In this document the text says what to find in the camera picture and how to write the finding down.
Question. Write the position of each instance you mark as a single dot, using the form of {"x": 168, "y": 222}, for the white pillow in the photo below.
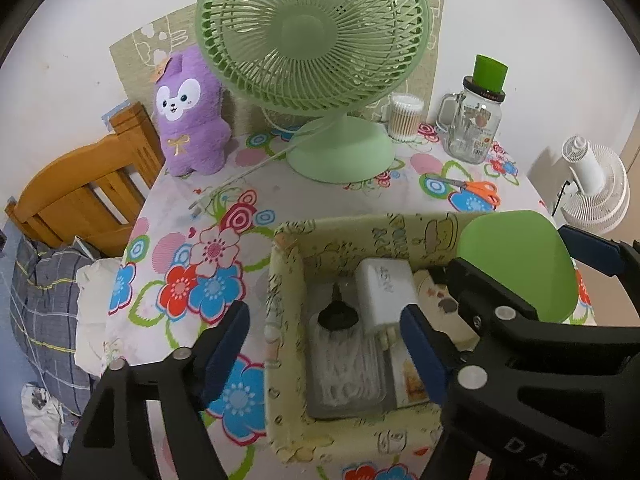
{"x": 95, "y": 310}

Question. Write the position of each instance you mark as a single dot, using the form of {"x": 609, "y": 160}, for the clear cotton swab canister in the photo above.
{"x": 405, "y": 120}

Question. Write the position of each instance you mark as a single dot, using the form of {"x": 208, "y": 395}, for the large white charger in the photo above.
{"x": 380, "y": 295}

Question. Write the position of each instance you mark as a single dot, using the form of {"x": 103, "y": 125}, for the glass mug jar green lid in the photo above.
{"x": 470, "y": 130}

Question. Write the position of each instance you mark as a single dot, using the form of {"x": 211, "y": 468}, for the grey plaid quilt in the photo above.
{"x": 45, "y": 310}

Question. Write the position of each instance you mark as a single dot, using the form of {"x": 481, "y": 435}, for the clear box of white swabs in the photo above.
{"x": 345, "y": 375}

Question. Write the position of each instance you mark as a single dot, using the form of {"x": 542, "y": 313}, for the green round disc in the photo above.
{"x": 515, "y": 255}

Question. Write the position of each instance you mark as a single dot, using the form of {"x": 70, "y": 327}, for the purple plush bunny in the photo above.
{"x": 190, "y": 125}

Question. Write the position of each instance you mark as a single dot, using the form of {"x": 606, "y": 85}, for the green desk fan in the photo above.
{"x": 310, "y": 35}

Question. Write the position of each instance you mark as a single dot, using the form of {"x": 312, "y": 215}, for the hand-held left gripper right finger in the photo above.
{"x": 425, "y": 360}

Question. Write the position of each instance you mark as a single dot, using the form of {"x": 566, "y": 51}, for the wooden bed headboard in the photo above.
{"x": 75, "y": 195}

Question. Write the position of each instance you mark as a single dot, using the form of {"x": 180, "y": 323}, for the bear shaped wooden coaster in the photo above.
{"x": 435, "y": 292}

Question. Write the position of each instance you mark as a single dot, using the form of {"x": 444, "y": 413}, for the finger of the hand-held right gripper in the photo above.
{"x": 480, "y": 295}
{"x": 590, "y": 254}

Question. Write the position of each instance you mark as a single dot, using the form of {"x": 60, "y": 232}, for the white standing fan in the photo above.
{"x": 590, "y": 175}

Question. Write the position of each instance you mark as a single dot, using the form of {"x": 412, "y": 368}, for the small black object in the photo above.
{"x": 337, "y": 315}

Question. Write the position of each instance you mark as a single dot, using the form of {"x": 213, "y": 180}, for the white plastic bag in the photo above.
{"x": 42, "y": 420}

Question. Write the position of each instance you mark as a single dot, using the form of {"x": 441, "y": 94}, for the yellow cartoon print storage box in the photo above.
{"x": 285, "y": 320}

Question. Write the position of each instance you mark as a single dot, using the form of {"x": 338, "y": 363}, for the beige wooden door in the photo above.
{"x": 629, "y": 160}

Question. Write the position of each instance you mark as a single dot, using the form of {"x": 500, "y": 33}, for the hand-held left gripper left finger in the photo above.
{"x": 225, "y": 355}

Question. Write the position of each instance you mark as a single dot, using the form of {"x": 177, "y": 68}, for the blue paper patch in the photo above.
{"x": 115, "y": 110}

